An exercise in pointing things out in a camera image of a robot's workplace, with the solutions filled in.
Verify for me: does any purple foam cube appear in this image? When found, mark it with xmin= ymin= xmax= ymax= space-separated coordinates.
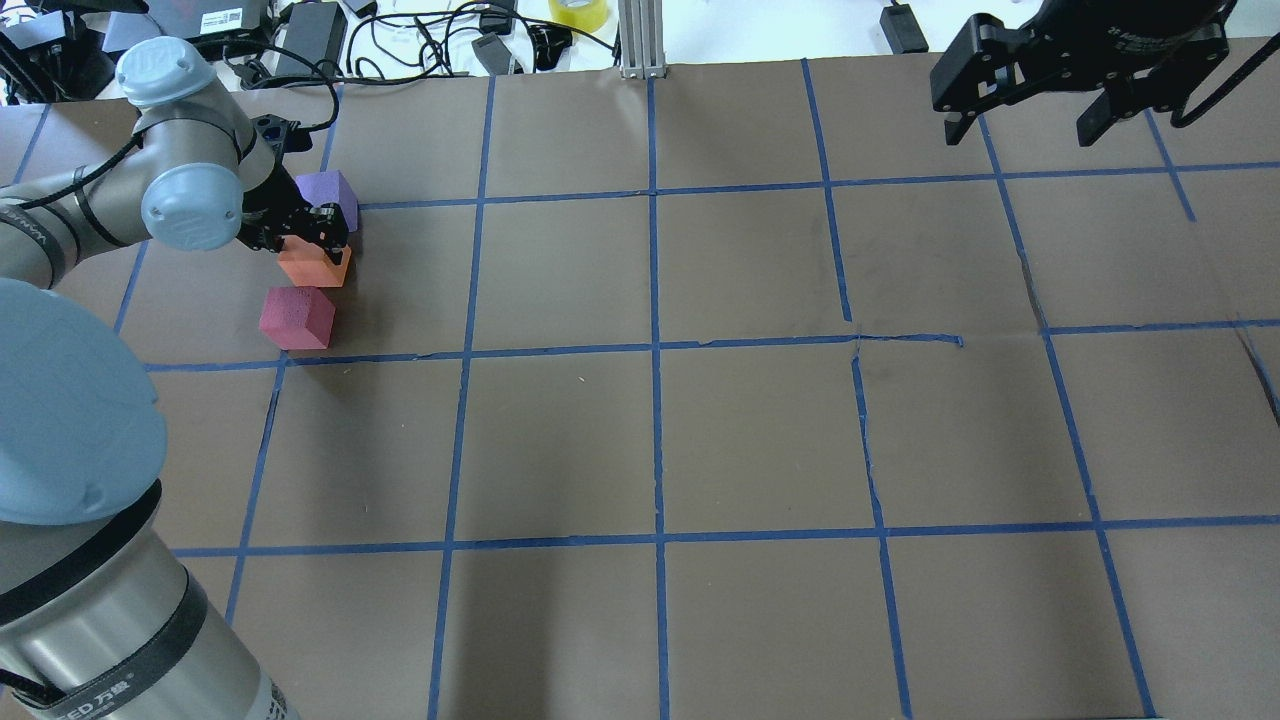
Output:
xmin=294 ymin=170 xmax=360 ymax=233

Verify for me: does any black power adapter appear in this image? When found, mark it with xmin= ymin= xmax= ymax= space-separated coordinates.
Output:
xmin=266 ymin=1 xmax=347 ymax=87

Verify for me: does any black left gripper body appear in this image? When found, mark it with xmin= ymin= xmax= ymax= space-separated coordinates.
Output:
xmin=238 ymin=115 xmax=321 ymax=252

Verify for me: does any aluminium frame post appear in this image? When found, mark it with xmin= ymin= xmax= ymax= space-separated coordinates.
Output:
xmin=617 ymin=0 xmax=668 ymax=79

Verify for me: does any pink foam cube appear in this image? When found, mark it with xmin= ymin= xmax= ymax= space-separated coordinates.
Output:
xmin=259 ymin=286 xmax=337 ymax=351

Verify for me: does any orange foam cube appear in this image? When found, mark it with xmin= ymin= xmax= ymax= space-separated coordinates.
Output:
xmin=276 ymin=234 xmax=352 ymax=288

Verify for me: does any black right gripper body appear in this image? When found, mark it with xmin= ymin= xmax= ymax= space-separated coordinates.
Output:
xmin=1016 ymin=1 xmax=1229 ymax=101

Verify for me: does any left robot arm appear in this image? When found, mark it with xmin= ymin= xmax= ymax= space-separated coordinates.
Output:
xmin=1 ymin=36 xmax=355 ymax=719

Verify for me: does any yellow tape roll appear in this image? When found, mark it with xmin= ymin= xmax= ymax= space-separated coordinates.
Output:
xmin=548 ymin=0 xmax=609 ymax=33

